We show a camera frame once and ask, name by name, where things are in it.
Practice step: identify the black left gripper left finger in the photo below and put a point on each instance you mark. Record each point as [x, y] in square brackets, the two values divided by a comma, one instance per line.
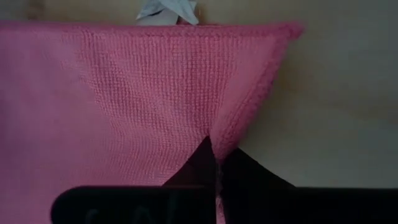
[199, 171]

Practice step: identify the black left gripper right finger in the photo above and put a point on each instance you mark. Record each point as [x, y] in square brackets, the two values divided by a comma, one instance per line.
[245, 174]

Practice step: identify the pink microfiber towel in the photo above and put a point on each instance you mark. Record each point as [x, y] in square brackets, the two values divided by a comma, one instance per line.
[124, 93]

